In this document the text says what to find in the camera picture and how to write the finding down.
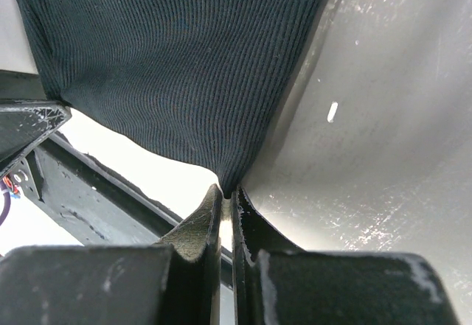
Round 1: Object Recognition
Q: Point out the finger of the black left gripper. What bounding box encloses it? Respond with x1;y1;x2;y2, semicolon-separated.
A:
1;99;72;163

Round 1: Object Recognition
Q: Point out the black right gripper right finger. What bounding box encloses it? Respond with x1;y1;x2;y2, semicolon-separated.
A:
231;188;458;324

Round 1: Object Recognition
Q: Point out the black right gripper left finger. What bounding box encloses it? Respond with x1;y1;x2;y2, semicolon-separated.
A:
1;186;222;324

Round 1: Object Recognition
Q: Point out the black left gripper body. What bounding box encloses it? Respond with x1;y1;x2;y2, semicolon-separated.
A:
1;145;44;202

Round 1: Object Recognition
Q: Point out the black ribbed underwear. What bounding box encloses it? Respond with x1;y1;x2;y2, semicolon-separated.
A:
16;0;322;195

